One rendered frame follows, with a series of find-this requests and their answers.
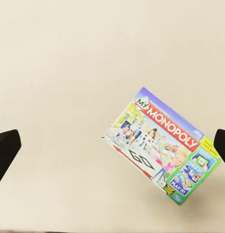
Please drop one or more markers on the bed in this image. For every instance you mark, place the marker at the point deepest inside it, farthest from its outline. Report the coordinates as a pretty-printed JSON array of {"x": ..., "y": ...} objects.
[{"x": 68, "y": 69}]

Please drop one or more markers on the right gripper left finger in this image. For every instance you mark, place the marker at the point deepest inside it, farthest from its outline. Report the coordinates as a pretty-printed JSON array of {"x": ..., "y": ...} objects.
[{"x": 10, "y": 144}]

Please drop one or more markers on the board game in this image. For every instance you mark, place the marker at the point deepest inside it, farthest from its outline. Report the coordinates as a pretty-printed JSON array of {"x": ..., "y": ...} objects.
[{"x": 163, "y": 145}]

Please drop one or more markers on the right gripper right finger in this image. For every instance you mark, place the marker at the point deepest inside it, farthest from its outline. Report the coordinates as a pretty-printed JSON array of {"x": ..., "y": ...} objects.
[{"x": 219, "y": 143}]

